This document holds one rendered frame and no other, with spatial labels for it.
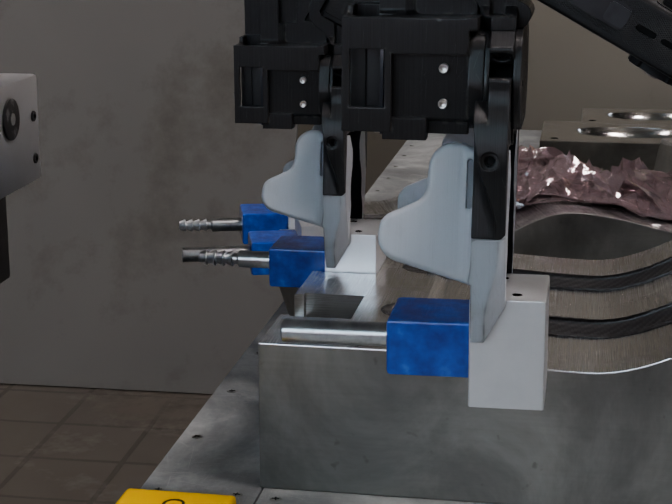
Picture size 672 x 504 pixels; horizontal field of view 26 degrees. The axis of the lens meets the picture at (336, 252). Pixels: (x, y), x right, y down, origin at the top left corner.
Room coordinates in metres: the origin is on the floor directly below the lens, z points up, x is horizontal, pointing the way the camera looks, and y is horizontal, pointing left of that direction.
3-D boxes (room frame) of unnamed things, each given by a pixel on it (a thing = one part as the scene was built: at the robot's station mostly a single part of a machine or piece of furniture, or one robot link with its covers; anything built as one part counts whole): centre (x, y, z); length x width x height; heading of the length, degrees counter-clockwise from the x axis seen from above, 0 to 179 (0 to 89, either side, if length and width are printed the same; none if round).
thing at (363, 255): (1.00, 0.03, 0.89); 0.13 x 0.05 x 0.05; 80
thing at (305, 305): (0.88, 0.01, 0.87); 0.05 x 0.05 x 0.04; 80
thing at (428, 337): (0.69, -0.04, 0.93); 0.13 x 0.05 x 0.05; 80
